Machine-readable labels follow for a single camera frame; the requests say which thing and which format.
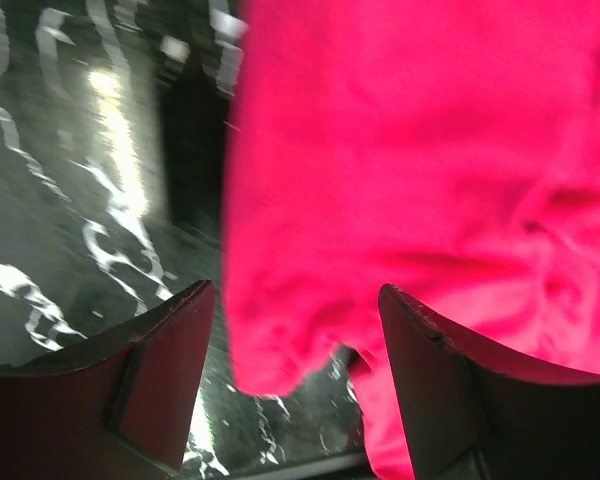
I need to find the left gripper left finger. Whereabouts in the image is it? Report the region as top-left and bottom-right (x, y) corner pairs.
(0, 281), (215, 479)

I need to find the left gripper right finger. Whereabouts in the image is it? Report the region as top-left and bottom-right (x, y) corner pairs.
(378, 285), (600, 480)

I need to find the bright pink t-shirt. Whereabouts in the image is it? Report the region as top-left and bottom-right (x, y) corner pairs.
(223, 1), (600, 479)

